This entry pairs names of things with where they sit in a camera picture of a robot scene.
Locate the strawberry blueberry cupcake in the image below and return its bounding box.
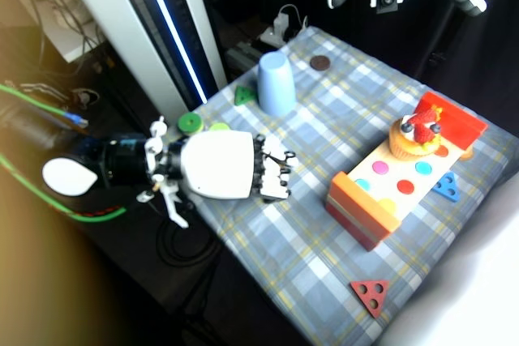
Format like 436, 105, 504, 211
388, 105, 444, 160

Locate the toy wooden bed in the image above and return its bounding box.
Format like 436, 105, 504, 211
325, 91, 489, 253

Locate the green triangle block with holes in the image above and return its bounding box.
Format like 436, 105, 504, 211
234, 85, 259, 107

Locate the blue plaid tablecloth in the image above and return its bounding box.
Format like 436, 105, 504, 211
189, 25, 518, 346

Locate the blue plastic cup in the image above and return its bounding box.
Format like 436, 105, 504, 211
257, 51, 297, 117

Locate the brown sandwich cookie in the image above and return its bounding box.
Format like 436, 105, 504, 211
309, 55, 332, 71

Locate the white power adapter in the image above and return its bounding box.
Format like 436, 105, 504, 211
259, 4, 310, 49

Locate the white column with blue strip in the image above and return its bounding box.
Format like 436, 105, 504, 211
54, 0, 229, 120

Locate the red triangle block with holes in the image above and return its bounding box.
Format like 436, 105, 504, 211
350, 280, 390, 319

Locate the blue triangle block with holes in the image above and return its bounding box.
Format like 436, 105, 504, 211
431, 171, 462, 203

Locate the green stacking ring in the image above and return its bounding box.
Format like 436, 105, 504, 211
177, 113, 204, 136

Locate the black coiled cable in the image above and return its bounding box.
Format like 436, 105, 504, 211
156, 216, 222, 268

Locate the grey metal bracket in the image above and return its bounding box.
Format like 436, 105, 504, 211
224, 40, 267, 75

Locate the green cable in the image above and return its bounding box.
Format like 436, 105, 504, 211
0, 154, 127, 224
0, 83, 89, 128

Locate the white box with cables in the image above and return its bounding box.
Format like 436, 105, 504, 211
38, 0, 107, 64

